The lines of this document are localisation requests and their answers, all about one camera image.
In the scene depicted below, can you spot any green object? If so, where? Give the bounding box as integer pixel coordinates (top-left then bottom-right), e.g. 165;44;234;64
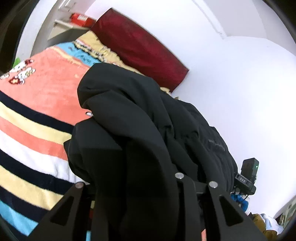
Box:
11;57;22;70

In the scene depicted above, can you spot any striped cartoon printed blanket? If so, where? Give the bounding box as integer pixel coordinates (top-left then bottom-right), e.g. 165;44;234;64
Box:
0;30;173;241

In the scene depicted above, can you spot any dark red pillow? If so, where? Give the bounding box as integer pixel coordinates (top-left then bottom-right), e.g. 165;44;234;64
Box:
92;8;190;93

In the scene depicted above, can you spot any white bedside shelf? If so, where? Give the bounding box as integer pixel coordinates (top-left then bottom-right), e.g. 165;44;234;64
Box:
47;19;91;47

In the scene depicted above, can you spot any red box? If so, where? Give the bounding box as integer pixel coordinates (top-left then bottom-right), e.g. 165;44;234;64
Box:
70;13;97;27

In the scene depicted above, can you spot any white wall switch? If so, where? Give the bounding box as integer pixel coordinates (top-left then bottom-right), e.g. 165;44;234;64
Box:
59;0;77;12

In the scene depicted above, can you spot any brown garment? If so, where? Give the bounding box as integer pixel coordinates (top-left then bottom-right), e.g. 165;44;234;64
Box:
252;213;278;240

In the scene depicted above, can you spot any black hooded puffer jacket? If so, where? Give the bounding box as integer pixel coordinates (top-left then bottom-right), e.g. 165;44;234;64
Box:
63;62;239;241

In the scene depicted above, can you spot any pale patterned fabric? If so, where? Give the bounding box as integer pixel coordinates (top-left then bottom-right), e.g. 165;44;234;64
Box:
275;201;295;232

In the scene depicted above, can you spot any blue and white cloth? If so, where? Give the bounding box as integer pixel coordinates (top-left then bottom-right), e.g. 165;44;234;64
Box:
231;193;250;212

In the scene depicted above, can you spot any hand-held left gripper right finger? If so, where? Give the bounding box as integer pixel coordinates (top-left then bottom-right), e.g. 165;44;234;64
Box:
174;172;269;241

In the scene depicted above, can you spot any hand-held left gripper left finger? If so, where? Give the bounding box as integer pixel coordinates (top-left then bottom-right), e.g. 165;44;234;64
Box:
28;182;94;241

